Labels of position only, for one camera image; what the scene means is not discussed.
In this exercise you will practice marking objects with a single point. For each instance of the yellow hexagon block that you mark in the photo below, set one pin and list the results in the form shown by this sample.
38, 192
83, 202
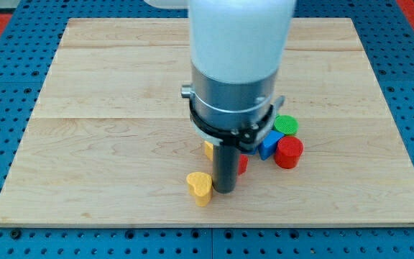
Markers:
208, 150

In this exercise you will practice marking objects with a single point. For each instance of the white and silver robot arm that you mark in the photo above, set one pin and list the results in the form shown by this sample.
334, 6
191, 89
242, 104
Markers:
236, 49

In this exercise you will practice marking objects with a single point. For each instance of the light wooden board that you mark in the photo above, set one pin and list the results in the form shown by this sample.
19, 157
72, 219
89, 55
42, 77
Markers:
109, 143

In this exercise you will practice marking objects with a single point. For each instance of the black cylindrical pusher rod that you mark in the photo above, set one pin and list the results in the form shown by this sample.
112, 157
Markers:
225, 168

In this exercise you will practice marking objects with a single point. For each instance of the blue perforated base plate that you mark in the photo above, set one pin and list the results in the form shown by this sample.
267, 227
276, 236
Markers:
27, 47

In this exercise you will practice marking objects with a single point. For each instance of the red cylinder block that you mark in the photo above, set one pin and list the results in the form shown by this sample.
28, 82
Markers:
288, 152

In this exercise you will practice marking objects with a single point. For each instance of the yellow heart block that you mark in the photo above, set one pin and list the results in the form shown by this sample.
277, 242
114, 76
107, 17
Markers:
200, 186

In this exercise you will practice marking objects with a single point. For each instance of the small red block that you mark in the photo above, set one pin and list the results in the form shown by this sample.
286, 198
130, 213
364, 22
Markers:
243, 163

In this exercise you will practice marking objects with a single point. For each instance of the green cylinder block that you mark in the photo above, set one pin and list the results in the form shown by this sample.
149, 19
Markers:
286, 124

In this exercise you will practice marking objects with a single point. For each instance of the blue block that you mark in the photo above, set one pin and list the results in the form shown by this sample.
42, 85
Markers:
268, 146

